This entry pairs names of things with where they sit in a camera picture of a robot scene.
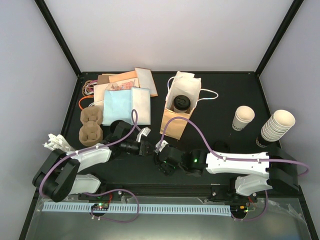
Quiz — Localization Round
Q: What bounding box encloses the tall white cup stack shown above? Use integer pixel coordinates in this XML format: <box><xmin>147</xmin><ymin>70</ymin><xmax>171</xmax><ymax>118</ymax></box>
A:
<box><xmin>255</xmin><ymin>109</ymin><xmax>296</xmax><ymax>148</ymax></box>

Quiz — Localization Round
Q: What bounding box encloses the stack of black lids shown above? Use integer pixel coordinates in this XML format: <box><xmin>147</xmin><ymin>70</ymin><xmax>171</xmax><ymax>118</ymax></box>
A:
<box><xmin>212</xmin><ymin>140</ymin><xmax>230</xmax><ymax>153</ymax></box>

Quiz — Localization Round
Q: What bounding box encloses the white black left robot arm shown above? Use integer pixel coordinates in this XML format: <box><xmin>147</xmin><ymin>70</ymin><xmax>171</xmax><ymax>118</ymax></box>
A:
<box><xmin>32</xmin><ymin>120</ymin><xmax>152</xmax><ymax>203</ymax></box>

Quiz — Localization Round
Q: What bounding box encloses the single white paper cup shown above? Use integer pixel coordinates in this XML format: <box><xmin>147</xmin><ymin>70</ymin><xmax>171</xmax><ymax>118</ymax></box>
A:
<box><xmin>173</xmin><ymin>106</ymin><xmax>188</xmax><ymax>113</ymax></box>

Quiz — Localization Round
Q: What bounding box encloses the light blue cable duct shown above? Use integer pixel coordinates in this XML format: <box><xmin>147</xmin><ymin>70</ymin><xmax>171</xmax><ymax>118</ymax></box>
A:
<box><xmin>42</xmin><ymin>202</ymin><xmax>231</xmax><ymax>217</ymax></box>

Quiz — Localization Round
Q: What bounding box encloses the short white cup stack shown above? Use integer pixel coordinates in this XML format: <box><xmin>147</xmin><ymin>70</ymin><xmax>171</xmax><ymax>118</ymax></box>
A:
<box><xmin>231</xmin><ymin>105</ymin><xmax>255</xmax><ymax>131</ymax></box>

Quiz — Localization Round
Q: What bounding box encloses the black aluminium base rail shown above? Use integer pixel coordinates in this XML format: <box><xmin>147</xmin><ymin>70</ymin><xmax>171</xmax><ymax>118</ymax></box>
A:
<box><xmin>37</xmin><ymin>179</ymin><xmax>301</xmax><ymax>201</ymax></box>

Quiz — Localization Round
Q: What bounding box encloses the remaining black paper cup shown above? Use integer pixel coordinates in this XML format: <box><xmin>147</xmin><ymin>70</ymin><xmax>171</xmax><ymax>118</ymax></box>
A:
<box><xmin>109</xmin><ymin>120</ymin><xmax>123</xmax><ymax>134</ymax></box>

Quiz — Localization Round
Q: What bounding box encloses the black enclosure frame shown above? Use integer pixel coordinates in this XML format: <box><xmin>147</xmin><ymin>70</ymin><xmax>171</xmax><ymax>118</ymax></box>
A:
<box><xmin>17</xmin><ymin>0</ymin><xmax>320</xmax><ymax>240</ymax></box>

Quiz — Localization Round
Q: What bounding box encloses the brown white flat paper bag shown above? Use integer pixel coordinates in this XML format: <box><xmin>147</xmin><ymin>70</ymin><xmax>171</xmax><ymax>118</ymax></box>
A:
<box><xmin>135</xmin><ymin>67</ymin><xmax>158</xmax><ymax>97</ymax></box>

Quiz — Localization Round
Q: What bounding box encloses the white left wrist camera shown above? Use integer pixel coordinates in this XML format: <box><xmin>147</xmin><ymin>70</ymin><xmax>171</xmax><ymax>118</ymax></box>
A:
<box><xmin>136</xmin><ymin>127</ymin><xmax>151</xmax><ymax>143</ymax></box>

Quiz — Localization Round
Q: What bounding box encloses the brown paper takeout bag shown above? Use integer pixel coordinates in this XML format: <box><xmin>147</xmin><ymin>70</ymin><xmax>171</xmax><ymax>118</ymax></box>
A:
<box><xmin>159</xmin><ymin>70</ymin><xmax>219</xmax><ymax>140</ymax></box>

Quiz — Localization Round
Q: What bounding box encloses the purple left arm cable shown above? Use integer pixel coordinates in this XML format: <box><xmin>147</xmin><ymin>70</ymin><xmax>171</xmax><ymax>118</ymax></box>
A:
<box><xmin>38</xmin><ymin>108</ymin><xmax>141</xmax><ymax>223</ymax></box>

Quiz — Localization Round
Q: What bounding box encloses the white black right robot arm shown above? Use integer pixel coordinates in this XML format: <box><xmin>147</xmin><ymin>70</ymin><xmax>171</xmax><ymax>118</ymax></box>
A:
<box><xmin>155</xmin><ymin>145</ymin><xmax>299</xmax><ymax>202</ymax></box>

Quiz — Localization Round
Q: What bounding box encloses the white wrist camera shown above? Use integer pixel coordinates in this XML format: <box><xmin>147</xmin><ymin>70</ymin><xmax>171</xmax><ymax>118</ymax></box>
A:
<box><xmin>136</xmin><ymin>127</ymin><xmax>151</xmax><ymax>143</ymax></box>
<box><xmin>154</xmin><ymin>140</ymin><xmax>168</xmax><ymax>154</ymax></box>

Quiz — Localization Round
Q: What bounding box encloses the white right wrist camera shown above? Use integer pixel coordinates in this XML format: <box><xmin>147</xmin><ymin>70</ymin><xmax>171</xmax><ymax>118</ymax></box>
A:
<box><xmin>154</xmin><ymin>140</ymin><xmax>168</xmax><ymax>154</ymax></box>

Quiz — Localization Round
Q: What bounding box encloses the black plastic cup lid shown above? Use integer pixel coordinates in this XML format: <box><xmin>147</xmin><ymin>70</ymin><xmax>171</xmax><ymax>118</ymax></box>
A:
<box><xmin>173</xmin><ymin>95</ymin><xmax>191</xmax><ymax>110</ymax></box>

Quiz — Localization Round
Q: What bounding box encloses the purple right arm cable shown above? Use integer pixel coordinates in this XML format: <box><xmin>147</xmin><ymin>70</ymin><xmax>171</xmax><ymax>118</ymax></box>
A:
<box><xmin>154</xmin><ymin>116</ymin><xmax>310</xmax><ymax>222</ymax></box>

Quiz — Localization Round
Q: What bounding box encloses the bundle of bag handles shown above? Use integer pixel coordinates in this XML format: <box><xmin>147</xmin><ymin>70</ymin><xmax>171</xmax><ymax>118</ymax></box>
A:
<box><xmin>78</xmin><ymin>80</ymin><xmax>98</xmax><ymax>110</ymax></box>

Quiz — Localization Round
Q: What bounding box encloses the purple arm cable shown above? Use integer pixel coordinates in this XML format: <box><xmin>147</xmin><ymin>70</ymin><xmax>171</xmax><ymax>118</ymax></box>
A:
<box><xmin>154</xmin><ymin>116</ymin><xmax>310</xmax><ymax>222</ymax></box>
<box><xmin>38</xmin><ymin>108</ymin><xmax>141</xmax><ymax>223</ymax></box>

